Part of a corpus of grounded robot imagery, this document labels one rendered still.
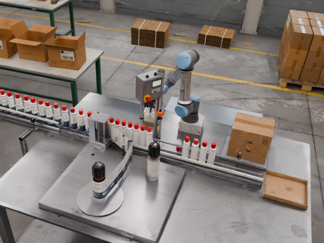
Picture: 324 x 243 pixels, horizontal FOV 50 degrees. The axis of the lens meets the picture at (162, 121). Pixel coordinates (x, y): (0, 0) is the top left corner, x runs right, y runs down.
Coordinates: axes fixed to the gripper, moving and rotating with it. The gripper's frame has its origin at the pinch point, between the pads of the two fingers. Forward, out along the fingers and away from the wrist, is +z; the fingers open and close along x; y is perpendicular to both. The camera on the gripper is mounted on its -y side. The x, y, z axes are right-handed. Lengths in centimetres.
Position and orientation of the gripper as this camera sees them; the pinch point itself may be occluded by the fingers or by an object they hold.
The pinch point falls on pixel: (152, 114)
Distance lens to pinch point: 314.4
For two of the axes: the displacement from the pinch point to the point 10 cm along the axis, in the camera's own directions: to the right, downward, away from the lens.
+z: -0.4, 8.2, 5.7
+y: -9.7, -1.8, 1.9
